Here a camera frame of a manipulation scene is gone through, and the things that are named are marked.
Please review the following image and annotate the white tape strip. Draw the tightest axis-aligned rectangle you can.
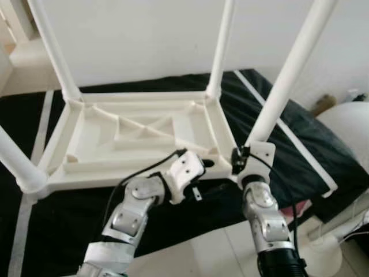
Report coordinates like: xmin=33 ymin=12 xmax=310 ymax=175
xmin=233 ymin=70 xmax=338 ymax=199
xmin=8 ymin=89 xmax=56 ymax=277

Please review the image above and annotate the red patterned cloth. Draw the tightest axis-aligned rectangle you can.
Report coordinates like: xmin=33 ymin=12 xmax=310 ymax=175
xmin=283 ymin=201 xmax=312 ymax=223

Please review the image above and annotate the small brown lumpy object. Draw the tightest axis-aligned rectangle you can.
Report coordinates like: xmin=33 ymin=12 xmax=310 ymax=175
xmin=311 ymin=94 xmax=337 ymax=116

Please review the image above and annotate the white standing fan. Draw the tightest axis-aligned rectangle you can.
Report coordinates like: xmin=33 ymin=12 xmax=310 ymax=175
xmin=299 ymin=100 xmax=369 ymax=277

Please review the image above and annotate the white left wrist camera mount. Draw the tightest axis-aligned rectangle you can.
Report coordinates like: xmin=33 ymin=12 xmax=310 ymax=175
xmin=165 ymin=149 xmax=207 ymax=204

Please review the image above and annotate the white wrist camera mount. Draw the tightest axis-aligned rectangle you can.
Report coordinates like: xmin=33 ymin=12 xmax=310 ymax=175
xmin=233 ymin=143 xmax=275 ymax=189
xmin=165 ymin=149 xmax=207 ymax=204

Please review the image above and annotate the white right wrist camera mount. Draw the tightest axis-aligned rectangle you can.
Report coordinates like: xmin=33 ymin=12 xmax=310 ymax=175
xmin=233 ymin=143 xmax=275 ymax=189

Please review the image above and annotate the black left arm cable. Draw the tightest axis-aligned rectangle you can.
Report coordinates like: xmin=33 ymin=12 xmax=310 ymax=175
xmin=103 ymin=148 xmax=189 ymax=233

